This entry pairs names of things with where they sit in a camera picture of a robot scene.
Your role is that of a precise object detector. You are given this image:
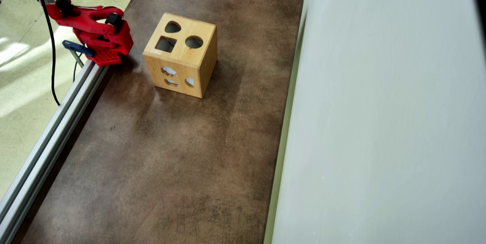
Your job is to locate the blue clamp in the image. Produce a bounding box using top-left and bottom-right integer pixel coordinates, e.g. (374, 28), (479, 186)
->
(62, 40), (96, 68)

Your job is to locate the wooden shape sorter box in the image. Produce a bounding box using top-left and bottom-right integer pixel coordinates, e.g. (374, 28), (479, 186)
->
(142, 12), (218, 99)

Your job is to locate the black camera usb cable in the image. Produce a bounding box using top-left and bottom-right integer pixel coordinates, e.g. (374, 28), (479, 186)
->
(30, 0), (61, 106)

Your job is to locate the aluminium extrusion rail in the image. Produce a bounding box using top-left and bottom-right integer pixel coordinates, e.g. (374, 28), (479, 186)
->
(0, 59), (110, 244)

